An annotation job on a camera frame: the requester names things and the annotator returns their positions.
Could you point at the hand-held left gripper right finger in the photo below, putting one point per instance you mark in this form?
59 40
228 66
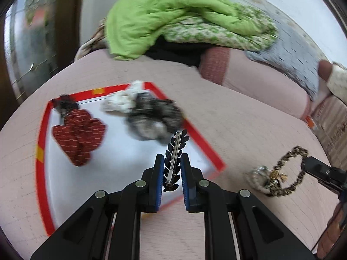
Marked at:
185 184

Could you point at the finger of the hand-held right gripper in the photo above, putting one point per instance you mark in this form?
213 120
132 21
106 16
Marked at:
317 169

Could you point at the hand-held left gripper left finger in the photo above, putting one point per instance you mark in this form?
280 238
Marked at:
160 181

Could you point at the black leaf hair clip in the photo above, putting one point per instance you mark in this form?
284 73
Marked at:
176 154

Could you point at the red-edged white tray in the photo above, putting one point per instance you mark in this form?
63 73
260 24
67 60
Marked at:
113 168

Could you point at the person's right hand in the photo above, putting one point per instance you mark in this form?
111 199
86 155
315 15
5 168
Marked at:
332 235

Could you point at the beige striped cloth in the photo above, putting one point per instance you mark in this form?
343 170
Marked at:
333 130

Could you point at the small orange box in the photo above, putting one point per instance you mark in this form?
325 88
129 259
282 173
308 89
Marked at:
311 123

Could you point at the white gold round ornament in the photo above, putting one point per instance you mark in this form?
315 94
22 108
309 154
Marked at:
257 177

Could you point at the grey black scrunchie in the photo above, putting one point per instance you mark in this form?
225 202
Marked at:
151 119

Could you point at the white patterned cloth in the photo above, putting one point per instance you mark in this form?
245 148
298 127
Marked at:
337 84

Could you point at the white scrunchie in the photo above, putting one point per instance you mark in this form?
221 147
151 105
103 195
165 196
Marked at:
119 101

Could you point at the red patterned scrunchie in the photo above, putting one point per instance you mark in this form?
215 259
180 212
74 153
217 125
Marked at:
78 132

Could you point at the brown rounded object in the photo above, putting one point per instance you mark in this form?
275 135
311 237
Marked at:
324 70

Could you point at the grey pillow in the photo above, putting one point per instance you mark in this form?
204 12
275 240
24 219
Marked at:
292 57

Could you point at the pink bolster cushion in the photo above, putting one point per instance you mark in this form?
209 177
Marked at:
244 75

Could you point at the black red hair accessory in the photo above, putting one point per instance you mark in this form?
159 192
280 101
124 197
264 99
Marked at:
65 105

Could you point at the black cloth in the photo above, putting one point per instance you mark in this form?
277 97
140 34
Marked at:
173 52

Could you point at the green floral quilt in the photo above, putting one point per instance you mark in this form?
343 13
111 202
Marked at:
230 36

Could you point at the beige patterned cloth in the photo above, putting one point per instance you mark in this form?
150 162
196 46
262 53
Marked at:
90 43

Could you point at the bright green quilt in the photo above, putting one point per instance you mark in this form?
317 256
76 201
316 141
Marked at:
162 13

